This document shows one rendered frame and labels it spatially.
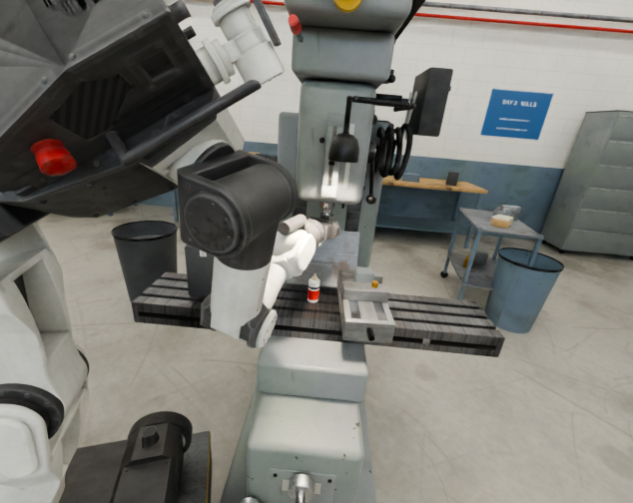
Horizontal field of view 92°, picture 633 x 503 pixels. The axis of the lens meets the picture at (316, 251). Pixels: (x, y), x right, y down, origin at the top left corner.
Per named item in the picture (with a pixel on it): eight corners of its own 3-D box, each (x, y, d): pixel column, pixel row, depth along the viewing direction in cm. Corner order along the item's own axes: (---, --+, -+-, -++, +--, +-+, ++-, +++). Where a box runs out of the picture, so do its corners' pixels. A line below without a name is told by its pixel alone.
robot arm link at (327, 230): (341, 217, 94) (326, 226, 84) (338, 246, 98) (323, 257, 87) (305, 209, 99) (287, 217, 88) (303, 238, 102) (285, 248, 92)
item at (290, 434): (340, 580, 102) (365, 460, 80) (245, 570, 103) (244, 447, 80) (337, 388, 177) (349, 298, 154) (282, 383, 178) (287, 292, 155)
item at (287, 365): (364, 403, 96) (370, 374, 91) (254, 392, 97) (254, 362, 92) (354, 313, 142) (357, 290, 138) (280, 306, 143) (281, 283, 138)
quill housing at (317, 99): (363, 208, 89) (380, 82, 77) (292, 201, 89) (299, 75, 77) (358, 194, 107) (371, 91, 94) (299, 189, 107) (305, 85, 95)
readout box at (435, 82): (442, 137, 108) (457, 68, 100) (416, 135, 108) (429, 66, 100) (426, 136, 126) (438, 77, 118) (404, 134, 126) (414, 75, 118)
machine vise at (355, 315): (391, 343, 93) (398, 312, 89) (342, 340, 93) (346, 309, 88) (373, 287, 125) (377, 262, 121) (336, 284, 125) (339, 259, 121)
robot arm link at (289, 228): (320, 252, 87) (303, 266, 78) (288, 250, 92) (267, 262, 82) (317, 213, 84) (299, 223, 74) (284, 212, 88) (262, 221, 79)
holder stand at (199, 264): (251, 297, 111) (251, 246, 103) (188, 295, 109) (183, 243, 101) (255, 281, 122) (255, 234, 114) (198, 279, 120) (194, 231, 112)
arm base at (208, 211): (223, 282, 41) (255, 223, 34) (148, 222, 41) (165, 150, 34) (278, 236, 53) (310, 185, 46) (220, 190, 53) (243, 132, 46)
